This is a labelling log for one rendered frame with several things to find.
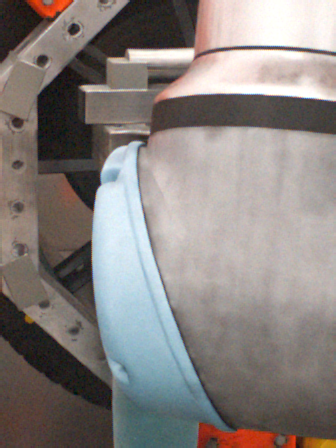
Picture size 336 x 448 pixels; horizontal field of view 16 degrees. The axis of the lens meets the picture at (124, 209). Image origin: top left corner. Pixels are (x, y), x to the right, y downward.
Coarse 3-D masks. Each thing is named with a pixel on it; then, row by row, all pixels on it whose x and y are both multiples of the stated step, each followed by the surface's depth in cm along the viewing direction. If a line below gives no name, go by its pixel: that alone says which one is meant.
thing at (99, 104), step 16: (80, 96) 105; (96, 96) 104; (112, 96) 104; (128, 96) 105; (144, 96) 105; (80, 112) 106; (96, 112) 105; (112, 112) 105; (128, 112) 105; (144, 112) 105
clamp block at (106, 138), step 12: (96, 132) 108; (108, 132) 103; (120, 132) 102; (132, 132) 103; (144, 132) 103; (96, 144) 108; (108, 144) 103; (120, 144) 103; (96, 156) 109; (108, 156) 103; (96, 168) 109
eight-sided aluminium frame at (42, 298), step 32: (96, 0) 121; (128, 0) 122; (32, 32) 126; (64, 32) 121; (96, 32) 122; (0, 64) 126; (32, 64) 121; (64, 64) 122; (0, 96) 122; (32, 96) 122; (0, 128) 123; (32, 128) 123; (0, 160) 123; (32, 160) 124; (0, 192) 124; (32, 192) 125; (0, 224) 125; (32, 224) 126; (0, 256) 126; (32, 256) 127; (0, 288) 127; (32, 288) 127; (64, 288) 134; (64, 320) 129; (96, 320) 134; (96, 352) 131
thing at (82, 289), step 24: (168, 0) 134; (72, 24) 130; (192, 24) 134; (96, 48) 133; (96, 72) 134; (48, 168) 135; (72, 168) 136; (48, 264) 136; (72, 264) 139; (72, 288) 139; (96, 312) 142
